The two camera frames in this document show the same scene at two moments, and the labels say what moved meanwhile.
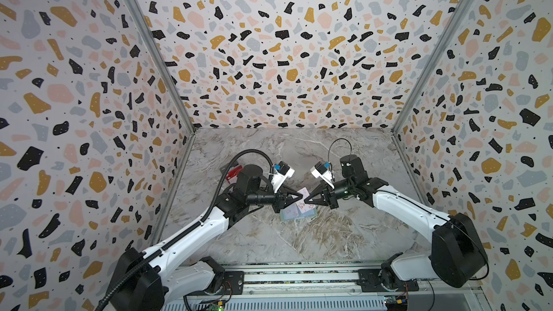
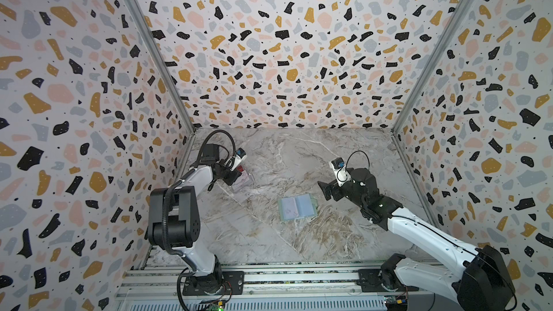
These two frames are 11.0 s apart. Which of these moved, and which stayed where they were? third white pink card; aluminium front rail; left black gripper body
Moved: left black gripper body
Stayed: aluminium front rail; third white pink card
